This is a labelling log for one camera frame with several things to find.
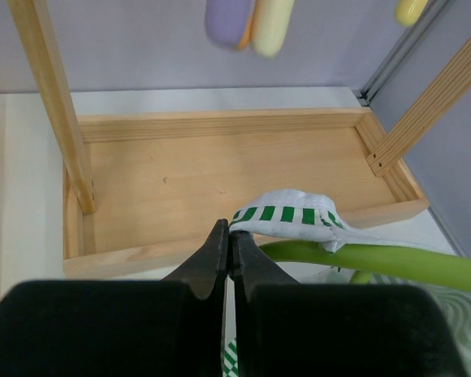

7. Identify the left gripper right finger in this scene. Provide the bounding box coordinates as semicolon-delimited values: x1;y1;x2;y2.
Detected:
231;232;466;376

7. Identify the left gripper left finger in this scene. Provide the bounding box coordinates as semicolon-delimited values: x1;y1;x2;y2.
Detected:
0;219;228;376

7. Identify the green white striped tank top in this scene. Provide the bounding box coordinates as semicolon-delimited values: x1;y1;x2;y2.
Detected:
229;189;471;375

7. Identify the green hanger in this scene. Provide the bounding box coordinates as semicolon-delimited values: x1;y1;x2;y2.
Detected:
261;240;471;293

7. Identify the purple hanger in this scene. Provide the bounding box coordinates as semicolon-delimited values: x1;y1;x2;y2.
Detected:
204;0;254;50

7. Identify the cream hanger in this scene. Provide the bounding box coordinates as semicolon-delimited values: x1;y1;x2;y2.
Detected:
250;0;295;58

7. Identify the yellow hanger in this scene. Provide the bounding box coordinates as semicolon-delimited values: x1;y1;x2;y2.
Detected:
394;0;428;27

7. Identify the orange hanger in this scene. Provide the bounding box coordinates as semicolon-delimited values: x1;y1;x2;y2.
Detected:
235;22;251;51

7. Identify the wooden clothes rack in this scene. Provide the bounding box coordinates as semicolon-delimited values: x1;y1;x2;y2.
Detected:
9;1;471;279

